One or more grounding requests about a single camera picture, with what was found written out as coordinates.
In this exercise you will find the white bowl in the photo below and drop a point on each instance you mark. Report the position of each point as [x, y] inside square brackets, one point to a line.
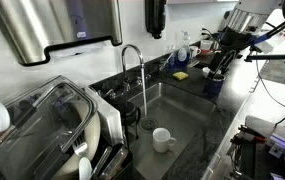
[206, 71]

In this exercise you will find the silver fork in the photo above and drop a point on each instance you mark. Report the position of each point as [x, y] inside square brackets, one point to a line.
[79, 146]

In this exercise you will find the large cream plate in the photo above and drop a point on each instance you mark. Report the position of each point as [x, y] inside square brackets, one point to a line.
[93, 133]

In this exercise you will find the black mount bar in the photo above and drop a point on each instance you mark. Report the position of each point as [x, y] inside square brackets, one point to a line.
[268, 57]

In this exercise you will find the black french press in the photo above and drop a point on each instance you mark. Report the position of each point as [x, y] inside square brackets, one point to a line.
[128, 113]

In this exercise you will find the blue steel-lined cup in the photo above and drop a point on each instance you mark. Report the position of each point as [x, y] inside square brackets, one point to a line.
[213, 87]

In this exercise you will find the clear glass brush holder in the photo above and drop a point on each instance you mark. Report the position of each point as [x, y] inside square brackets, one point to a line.
[167, 63]

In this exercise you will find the clear plastic container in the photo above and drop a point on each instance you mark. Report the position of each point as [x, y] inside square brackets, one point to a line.
[42, 133]

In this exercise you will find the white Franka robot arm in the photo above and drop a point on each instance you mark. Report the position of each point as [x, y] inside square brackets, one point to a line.
[248, 15]

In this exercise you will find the stainless steel sink basin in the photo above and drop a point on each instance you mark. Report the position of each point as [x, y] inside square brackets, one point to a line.
[182, 106]

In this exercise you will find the purple-lit device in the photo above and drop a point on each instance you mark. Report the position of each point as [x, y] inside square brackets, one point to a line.
[283, 143]

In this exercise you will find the white spoon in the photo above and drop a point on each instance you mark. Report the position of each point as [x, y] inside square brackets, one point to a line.
[84, 168]

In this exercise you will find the blue dish soap bottle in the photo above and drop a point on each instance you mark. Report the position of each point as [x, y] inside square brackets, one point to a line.
[183, 53]

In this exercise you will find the black soap dispenser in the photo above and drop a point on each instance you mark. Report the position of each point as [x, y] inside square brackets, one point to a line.
[155, 16]

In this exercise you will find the stainless paper towel dispenser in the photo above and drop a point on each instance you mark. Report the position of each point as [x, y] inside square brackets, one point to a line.
[48, 26]

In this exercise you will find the black utensil caddy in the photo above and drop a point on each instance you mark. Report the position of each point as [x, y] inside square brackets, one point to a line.
[115, 165]

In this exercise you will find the round sink drain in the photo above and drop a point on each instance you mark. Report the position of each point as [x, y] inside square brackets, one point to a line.
[148, 124]

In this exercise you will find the yellow sponge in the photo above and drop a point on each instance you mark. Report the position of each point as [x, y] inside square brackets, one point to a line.
[180, 76]

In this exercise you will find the small white cup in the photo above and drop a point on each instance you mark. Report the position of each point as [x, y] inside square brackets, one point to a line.
[206, 45]

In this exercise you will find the chrome gooseneck faucet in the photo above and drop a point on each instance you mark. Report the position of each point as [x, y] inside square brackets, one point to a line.
[124, 66]

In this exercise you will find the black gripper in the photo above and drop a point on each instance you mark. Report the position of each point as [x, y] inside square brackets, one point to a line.
[237, 40]

